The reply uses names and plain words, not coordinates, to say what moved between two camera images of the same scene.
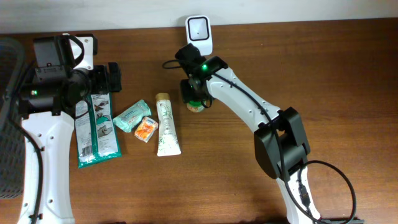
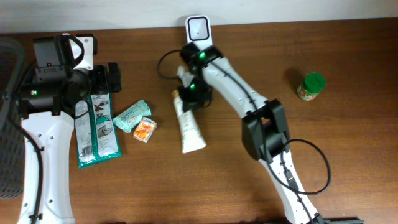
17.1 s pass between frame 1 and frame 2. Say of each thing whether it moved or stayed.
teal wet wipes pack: stayed
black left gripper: stayed
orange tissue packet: stayed
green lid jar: moved
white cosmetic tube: moved
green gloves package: stayed
